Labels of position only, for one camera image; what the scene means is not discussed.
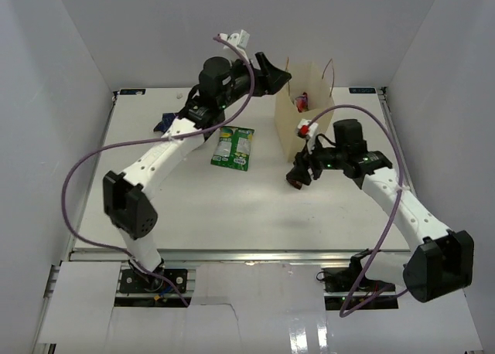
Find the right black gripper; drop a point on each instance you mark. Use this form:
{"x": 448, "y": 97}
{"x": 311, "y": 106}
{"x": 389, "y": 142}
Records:
{"x": 303, "y": 161}

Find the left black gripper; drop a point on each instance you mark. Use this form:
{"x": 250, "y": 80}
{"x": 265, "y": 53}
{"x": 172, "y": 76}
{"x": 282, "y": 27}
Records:
{"x": 271, "y": 80}

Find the purple candy bag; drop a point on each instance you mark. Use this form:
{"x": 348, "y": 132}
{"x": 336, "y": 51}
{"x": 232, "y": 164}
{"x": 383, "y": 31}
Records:
{"x": 302, "y": 103}

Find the green Fox's candy bag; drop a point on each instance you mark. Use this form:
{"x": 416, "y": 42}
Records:
{"x": 234, "y": 148}

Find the dark purple snack bag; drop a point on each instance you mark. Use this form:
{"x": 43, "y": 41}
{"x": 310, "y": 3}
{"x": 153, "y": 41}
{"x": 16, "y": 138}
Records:
{"x": 166, "y": 121}

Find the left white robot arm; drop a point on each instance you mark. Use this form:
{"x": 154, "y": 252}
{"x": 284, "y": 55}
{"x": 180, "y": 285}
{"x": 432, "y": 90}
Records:
{"x": 127, "y": 195}

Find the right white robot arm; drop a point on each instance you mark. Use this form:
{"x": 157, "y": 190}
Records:
{"x": 441, "y": 260}

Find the brown paper bag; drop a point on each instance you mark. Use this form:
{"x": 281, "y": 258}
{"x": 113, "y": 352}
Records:
{"x": 308, "y": 93}

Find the brown chocolate bar right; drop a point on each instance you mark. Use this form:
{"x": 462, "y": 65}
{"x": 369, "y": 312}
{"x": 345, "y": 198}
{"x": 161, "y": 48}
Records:
{"x": 295, "y": 184}

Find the right blue table label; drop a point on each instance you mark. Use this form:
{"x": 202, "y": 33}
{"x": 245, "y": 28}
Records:
{"x": 362, "y": 90}

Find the blue table label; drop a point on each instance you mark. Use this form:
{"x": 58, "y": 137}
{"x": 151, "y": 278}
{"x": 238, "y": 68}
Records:
{"x": 362, "y": 90}
{"x": 132, "y": 91}

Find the left blue table label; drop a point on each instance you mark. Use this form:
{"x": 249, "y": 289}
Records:
{"x": 132, "y": 91}

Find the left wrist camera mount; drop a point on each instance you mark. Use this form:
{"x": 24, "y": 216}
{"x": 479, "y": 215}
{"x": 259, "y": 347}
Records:
{"x": 234, "y": 44}

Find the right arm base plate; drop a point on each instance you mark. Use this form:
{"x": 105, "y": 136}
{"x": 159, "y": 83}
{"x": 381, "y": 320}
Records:
{"x": 337, "y": 282}

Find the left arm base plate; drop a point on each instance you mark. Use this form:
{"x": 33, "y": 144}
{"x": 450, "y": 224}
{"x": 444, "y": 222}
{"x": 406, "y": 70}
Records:
{"x": 134, "y": 282}

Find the aluminium front rail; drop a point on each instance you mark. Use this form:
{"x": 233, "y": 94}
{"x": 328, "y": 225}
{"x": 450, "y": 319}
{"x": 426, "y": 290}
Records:
{"x": 318, "y": 256}

